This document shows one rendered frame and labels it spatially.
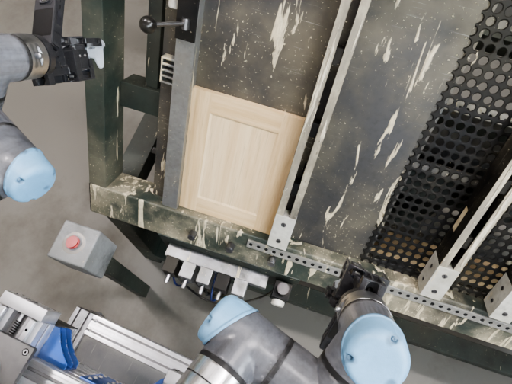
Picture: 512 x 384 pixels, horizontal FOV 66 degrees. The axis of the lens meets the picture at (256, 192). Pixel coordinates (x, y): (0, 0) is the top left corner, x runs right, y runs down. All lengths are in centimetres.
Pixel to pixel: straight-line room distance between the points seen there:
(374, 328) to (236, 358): 17
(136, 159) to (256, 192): 53
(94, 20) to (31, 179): 58
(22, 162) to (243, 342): 41
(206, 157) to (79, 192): 137
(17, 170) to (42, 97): 221
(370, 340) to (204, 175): 84
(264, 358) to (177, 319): 162
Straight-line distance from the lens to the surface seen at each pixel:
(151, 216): 134
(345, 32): 97
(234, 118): 109
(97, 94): 122
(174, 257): 139
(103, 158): 131
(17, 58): 74
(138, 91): 125
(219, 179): 120
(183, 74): 108
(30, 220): 249
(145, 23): 95
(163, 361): 190
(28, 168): 66
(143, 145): 155
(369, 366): 49
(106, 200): 140
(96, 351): 199
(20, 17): 337
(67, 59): 86
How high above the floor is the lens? 210
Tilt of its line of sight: 67 degrees down
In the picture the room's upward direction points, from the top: 6 degrees clockwise
